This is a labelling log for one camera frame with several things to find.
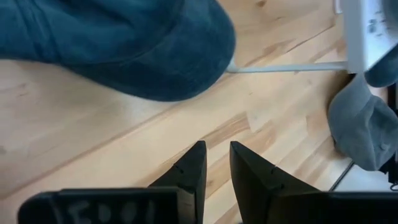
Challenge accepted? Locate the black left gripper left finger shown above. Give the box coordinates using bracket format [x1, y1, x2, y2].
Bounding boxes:
[17, 139, 208, 224]

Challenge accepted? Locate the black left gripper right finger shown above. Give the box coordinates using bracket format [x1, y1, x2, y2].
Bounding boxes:
[229, 141, 398, 224]

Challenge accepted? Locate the light grey baseball cap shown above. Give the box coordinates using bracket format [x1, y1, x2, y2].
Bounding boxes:
[327, 73, 398, 172]

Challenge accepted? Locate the navy blue baseball cap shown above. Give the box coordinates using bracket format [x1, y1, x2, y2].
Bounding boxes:
[0, 0, 237, 103]

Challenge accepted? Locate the dark grey baseball cap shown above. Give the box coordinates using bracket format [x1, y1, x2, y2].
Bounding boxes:
[364, 43, 398, 88]

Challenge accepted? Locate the white perforated metal shelf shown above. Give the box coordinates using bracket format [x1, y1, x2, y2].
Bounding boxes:
[225, 0, 398, 75]

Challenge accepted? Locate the black table camera mount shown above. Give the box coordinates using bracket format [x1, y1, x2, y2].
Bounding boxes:
[378, 149, 398, 191]

